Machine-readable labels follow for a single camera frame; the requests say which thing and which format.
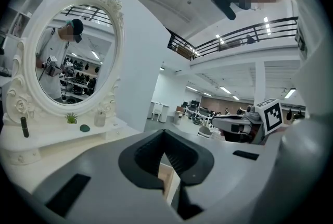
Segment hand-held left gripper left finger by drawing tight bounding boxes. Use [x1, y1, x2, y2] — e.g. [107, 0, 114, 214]
[32, 129, 181, 224]

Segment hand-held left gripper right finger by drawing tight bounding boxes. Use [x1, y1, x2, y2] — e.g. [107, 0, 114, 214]
[164, 129, 284, 224]

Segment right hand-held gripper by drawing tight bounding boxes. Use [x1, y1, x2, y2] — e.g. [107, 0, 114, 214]
[211, 97, 285, 145]

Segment wooden drawer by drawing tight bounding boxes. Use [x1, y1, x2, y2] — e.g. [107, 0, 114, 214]
[157, 151, 183, 207]

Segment white ornate desk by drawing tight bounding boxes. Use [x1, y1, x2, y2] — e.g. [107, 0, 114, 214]
[0, 113, 143, 188]

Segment person's right hand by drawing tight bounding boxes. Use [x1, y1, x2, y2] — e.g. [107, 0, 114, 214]
[220, 130, 252, 144]

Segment grey chair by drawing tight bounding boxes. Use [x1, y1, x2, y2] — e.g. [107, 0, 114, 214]
[197, 125, 213, 138]

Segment group of ceiling tube lights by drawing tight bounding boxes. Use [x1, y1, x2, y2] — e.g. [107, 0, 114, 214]
[160, 17, 297, 101]

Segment office desks with monitors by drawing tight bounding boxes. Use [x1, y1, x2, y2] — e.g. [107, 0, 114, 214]
[182, 98, 218, 126]

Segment brown cabinet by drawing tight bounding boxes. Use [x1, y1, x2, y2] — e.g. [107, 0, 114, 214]
[173, 105, 186, 125]

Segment clear glass bottle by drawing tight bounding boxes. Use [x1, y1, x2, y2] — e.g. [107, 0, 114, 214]
[93, 110, 106, 128]

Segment small white table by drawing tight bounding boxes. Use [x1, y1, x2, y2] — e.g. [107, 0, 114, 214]
[150, 101, 171, 123]

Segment small potted green plant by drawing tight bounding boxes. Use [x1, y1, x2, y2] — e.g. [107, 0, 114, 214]
[64, 111, 80, 125]

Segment black balcony railing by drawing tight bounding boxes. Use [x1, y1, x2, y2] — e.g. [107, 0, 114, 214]
[167, 16, 300, 61]

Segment black lipstick tube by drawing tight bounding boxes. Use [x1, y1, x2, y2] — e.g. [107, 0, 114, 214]
[20, 116, 30, 139]

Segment person's white shirt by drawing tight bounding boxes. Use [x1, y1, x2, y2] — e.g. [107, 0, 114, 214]
[254, 0, 333, 224]

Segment oval white-framed mirror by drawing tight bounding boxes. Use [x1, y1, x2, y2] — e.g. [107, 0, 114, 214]
[5, 0, 125, 125]

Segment white bookshelf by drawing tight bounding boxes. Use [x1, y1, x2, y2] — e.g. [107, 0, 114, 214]
[0, 0, 44, 81]

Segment black head-mounted camera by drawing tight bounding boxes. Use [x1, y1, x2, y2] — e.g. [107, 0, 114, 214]
[210, 0, 237, 21]

